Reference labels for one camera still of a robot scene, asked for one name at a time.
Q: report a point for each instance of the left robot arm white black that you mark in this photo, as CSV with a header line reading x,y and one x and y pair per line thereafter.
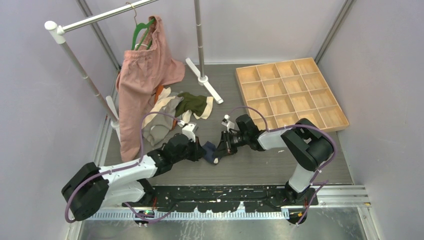
x,y
93,187

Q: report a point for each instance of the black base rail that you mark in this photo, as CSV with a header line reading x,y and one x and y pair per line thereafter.
x,y
221,198

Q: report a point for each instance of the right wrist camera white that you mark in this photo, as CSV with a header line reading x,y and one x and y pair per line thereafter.
x,y
227,123

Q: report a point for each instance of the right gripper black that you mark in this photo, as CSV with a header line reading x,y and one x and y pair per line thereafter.
x,y
226,146

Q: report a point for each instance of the navy underwear cream waistband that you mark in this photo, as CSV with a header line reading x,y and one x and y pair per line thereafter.
x,y
209,155

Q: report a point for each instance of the pink trousers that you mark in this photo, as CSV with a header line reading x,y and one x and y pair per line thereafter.
x,y
142,71

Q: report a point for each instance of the olive green underwear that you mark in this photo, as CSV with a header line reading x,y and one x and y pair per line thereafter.
x,y
200,106

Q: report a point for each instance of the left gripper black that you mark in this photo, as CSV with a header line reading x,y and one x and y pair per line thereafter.
x,y
198,151

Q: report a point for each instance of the orange underwear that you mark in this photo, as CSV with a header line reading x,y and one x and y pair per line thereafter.
x,y
159,92

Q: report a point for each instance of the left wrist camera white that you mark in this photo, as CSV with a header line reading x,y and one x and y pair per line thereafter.
x,y
189,130

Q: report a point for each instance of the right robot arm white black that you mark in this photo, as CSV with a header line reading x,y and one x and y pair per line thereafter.
x,y
311,147

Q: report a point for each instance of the wooden compartment tray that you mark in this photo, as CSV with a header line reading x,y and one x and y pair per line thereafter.
x,y
281,93

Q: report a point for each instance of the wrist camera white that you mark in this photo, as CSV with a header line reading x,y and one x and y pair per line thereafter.
x,y
227,123
189,130

